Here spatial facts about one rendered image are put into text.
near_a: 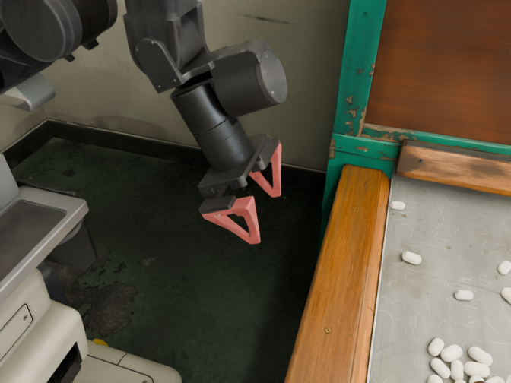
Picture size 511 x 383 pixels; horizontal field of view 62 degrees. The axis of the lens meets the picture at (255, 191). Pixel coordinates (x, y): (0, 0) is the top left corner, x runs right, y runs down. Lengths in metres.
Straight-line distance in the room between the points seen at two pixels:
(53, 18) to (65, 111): 2.18
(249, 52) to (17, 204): 0.34
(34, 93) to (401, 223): 0.74
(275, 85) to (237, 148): 0.09
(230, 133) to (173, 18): 0.14
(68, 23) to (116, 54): 1.76
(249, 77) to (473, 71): 0.62
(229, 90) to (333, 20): 1.37
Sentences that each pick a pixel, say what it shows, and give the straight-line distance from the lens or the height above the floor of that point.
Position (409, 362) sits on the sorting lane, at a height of 0.74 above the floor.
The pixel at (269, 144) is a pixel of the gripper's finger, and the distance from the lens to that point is 0.55.
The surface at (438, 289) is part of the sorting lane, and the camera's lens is 0.88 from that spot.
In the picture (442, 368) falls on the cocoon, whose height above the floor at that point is 0.76.
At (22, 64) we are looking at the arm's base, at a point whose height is 1.18.
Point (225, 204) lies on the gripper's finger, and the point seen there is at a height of 1.06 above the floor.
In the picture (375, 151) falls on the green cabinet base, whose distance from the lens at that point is 1.06.
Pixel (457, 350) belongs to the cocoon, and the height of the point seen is 0.76.
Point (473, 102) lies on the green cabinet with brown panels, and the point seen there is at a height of 0.96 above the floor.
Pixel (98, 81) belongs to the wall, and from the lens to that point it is 2.42.
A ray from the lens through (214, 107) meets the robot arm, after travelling 0.48.
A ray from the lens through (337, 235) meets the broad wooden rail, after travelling 0.88.
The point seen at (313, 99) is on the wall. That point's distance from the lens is 1.94.
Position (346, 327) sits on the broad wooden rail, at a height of 0.76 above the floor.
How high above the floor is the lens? 1.39
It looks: 40 degrees down
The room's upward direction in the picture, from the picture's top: straight up
